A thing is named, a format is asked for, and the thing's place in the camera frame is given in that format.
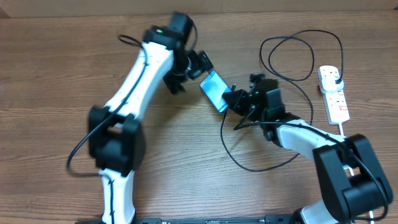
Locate Samsung Galaxy smartphone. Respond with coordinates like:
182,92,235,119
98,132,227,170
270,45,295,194
200,70,231,113

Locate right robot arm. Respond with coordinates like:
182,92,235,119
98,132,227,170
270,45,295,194
222,73,393,223

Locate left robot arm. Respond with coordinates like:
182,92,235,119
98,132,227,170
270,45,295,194
88,12,212,223

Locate white charger plug adapter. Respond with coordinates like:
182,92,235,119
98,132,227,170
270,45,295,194
320,77,345,94

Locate white power strip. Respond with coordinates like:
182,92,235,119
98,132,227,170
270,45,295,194
317,65,351,126

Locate black right camera cable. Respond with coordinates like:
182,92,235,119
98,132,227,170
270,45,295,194
233,90,389,222

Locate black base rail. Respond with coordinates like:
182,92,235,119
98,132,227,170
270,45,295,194
74,213,312,224

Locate cardboard wall panel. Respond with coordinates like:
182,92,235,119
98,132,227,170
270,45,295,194
1,0,397,19

